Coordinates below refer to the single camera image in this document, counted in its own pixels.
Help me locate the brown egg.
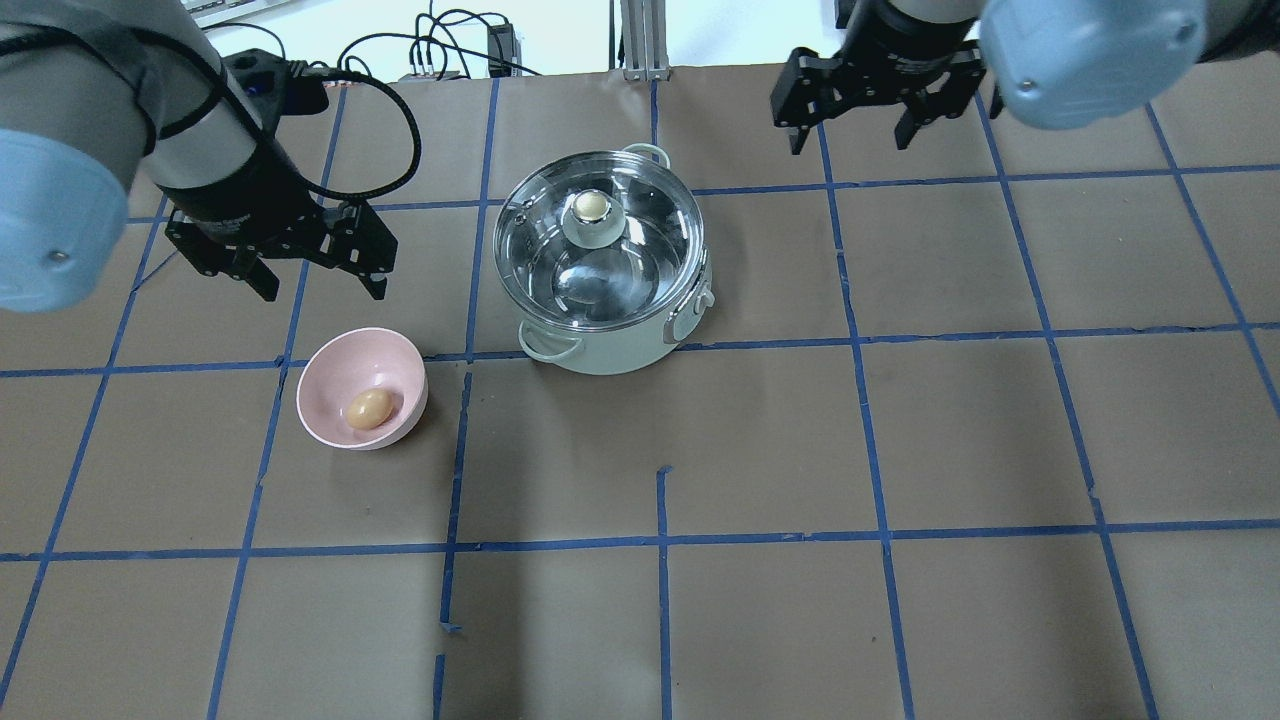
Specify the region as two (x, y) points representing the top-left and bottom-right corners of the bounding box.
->
(343, 387), (396, 430)

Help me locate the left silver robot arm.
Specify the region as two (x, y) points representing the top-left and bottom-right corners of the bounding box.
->
(1, 1), (422, 313)

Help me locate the pale green steel pot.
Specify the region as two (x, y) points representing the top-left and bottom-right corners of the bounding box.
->
(492, 143), (716, 375)

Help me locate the glass pot lid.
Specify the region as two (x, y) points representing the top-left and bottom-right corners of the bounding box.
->
(492, 143), (710, 333)

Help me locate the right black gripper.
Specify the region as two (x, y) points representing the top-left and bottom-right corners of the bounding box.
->
(771, 1), (986, 156)

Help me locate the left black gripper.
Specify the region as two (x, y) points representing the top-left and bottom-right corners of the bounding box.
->
(164, 150), (398, 302)

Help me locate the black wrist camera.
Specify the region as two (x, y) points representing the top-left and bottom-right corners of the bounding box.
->
(221, 47), (330, 117)

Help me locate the aluminium frame post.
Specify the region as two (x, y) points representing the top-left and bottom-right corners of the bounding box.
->
(618, 1), (671, 82)

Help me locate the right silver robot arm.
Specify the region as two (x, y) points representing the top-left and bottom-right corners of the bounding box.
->
(771, 1), (1279, 154)

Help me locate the pink bowl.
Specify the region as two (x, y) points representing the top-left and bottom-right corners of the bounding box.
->
(294, 327), (429, 451)

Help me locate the black usb hub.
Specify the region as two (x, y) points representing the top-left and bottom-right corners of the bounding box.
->
(486, 22), (518, 77)

